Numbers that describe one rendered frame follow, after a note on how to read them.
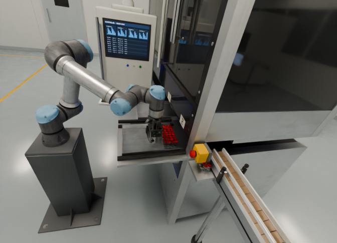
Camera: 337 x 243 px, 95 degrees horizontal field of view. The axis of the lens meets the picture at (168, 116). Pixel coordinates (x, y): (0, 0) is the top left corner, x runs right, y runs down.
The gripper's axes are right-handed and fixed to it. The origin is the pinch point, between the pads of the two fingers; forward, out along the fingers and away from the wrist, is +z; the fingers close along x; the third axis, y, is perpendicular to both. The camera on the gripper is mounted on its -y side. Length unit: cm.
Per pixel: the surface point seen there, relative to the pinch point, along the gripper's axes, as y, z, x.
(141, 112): -38.5, 4.9, -5.0
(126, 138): -8.1, 4.5, -16.3
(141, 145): -1.2, 4.8, -7.2
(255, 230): 53, 1, 33
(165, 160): 11.5, 5.3, 6.1
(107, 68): -89, -13, -35
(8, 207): -21, 90, -119
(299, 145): 6, 9, 113
